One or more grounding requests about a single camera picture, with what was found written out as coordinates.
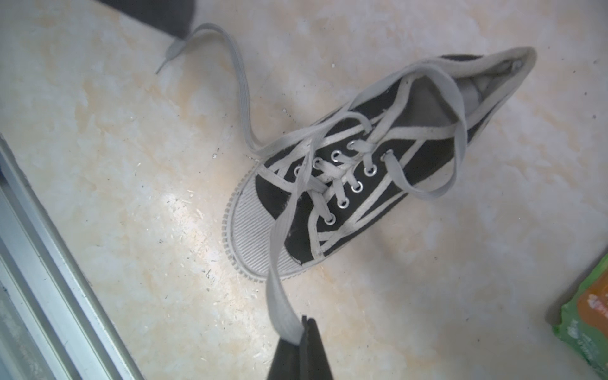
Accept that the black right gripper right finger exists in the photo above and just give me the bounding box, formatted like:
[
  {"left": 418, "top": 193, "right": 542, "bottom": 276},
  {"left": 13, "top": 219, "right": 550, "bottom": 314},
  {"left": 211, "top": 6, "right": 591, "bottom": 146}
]
[{"left": 299, "top": 316, "right": 333, "bottom": 380}]

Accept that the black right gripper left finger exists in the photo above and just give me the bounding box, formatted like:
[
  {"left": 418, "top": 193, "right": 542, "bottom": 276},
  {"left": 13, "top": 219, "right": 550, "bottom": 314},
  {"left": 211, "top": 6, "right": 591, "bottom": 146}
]
[{"left": 267, "top": 339, "right": 300, "bottom": 380}]

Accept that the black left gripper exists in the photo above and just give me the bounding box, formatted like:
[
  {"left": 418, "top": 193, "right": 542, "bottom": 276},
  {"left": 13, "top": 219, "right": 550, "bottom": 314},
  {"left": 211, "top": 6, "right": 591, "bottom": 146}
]
[{"left": 100, "top": 0, "right": 196, "bottom": 40}]

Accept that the black white canvas sneaker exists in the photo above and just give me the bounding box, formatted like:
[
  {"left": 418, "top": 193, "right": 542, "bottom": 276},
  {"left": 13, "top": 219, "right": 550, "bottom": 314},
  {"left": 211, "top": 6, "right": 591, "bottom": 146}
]
[{"left": 223, "top": 47, "right": 537, "bottom": 281}]

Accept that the green snack packet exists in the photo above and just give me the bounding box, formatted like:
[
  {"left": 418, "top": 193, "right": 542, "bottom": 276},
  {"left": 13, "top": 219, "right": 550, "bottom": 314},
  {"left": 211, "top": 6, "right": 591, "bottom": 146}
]
[{"left": 553, "top": 256, "right": 607, "bottom": 379}]

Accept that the aluminium front rail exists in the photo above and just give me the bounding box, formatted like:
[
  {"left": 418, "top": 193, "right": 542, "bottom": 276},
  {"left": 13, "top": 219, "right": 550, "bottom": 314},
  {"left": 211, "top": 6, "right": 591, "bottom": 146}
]
[{"left": 1, "top": 140, "right": 143, "bottom": 379}]

